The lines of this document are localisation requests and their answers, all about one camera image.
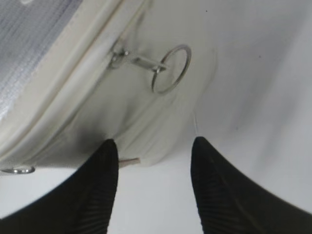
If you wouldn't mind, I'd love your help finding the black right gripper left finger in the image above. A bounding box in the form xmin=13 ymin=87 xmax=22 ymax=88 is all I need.
xmin=0 ymin=139 xmax=119 ymax=234

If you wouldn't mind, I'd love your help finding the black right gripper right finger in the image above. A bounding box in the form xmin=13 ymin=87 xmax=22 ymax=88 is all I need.
xmin=190 ymin=136 xmax=312 ymax=234

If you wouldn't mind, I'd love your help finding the cream bag with mesh window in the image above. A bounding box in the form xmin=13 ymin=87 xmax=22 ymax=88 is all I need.
xmin=0 ymin=0 xmax=217 ymax=174

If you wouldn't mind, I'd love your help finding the silver zipper pull right side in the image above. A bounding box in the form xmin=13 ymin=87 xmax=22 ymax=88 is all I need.
xmin=109 ymin=44 xmax=192 ymax=95

